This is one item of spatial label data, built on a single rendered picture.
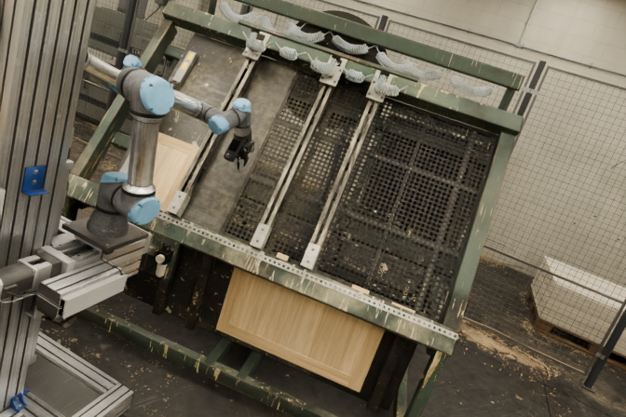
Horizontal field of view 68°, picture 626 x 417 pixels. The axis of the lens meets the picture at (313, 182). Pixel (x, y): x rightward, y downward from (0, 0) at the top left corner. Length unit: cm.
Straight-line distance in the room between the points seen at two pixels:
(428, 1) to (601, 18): 217
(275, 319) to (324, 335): 29
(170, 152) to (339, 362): 151
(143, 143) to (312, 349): 160
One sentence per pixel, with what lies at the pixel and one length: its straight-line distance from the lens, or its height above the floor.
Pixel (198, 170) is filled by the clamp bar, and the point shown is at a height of 115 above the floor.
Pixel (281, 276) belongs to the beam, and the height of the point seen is 84.
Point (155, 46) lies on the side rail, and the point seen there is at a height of 167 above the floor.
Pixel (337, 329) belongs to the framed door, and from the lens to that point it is 268.
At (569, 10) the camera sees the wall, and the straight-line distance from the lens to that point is 716.
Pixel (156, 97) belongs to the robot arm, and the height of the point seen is 162.
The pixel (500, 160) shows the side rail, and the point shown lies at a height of 170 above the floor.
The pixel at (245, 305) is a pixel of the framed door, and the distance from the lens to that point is 277.
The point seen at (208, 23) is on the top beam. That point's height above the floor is 189.
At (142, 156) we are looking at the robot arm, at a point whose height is 140.
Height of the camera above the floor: 189
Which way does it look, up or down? 14 degrees down
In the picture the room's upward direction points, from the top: 18 degrees clockwise
